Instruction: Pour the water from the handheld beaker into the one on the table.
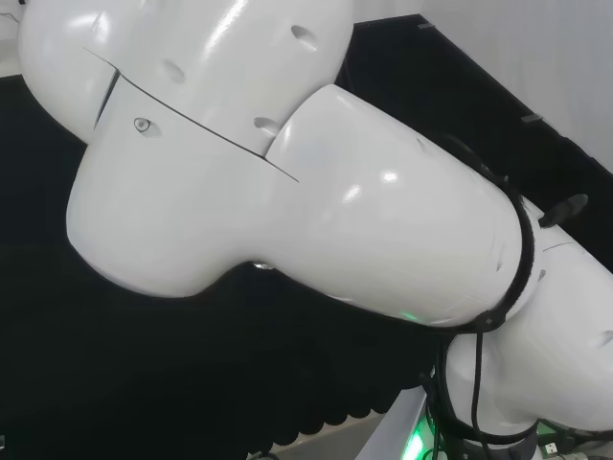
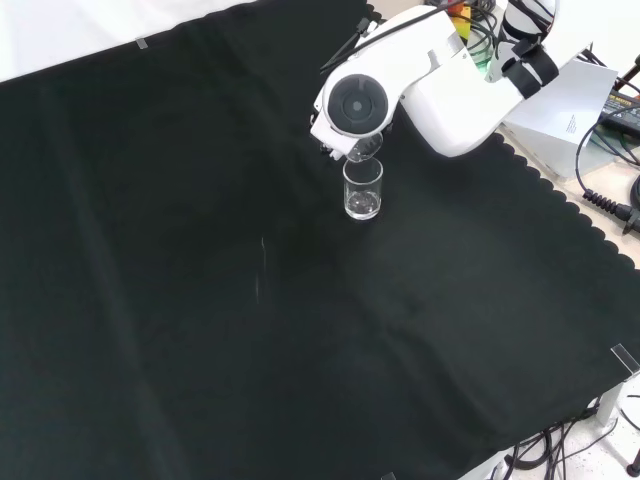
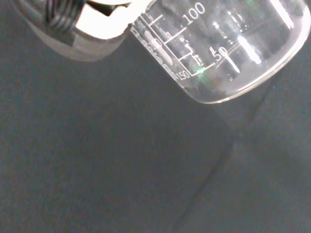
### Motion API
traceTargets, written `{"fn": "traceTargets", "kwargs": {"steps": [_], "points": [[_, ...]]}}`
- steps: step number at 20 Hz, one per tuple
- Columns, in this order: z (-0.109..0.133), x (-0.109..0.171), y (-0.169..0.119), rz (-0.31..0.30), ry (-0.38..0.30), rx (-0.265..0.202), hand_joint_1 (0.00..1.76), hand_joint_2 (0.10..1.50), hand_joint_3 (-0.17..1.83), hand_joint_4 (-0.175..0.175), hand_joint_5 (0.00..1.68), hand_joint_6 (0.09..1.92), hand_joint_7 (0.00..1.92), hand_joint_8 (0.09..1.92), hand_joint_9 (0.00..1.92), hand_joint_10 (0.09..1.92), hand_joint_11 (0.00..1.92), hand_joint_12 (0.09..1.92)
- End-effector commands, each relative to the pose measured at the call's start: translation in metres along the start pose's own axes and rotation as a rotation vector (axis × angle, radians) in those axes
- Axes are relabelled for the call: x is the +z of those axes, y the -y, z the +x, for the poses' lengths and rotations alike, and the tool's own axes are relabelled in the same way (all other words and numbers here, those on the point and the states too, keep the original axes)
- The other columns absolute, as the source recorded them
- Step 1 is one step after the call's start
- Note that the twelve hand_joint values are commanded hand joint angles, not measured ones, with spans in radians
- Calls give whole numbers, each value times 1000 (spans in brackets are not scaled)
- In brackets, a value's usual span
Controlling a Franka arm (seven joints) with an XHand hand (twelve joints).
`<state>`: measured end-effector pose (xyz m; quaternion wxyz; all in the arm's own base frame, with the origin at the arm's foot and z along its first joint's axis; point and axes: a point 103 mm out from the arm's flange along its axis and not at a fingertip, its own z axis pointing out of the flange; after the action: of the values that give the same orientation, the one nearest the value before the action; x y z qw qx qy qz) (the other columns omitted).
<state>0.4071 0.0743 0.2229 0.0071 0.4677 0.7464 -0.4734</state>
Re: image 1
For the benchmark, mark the black bench cloth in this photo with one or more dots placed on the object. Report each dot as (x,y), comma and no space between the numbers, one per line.
(120,359)

